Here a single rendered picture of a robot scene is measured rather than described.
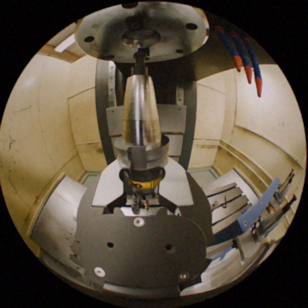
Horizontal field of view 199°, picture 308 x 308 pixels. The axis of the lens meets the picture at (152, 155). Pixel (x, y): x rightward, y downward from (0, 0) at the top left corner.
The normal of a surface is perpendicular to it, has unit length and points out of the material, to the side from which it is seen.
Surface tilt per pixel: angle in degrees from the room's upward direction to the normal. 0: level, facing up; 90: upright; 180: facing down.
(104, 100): 90
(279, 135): 90
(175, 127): 89
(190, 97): 90
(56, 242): 24
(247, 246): 0
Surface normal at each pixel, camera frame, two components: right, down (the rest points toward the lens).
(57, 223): 0.40, -0.79
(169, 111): 0.05, 0.48
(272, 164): -1.00, 0.04
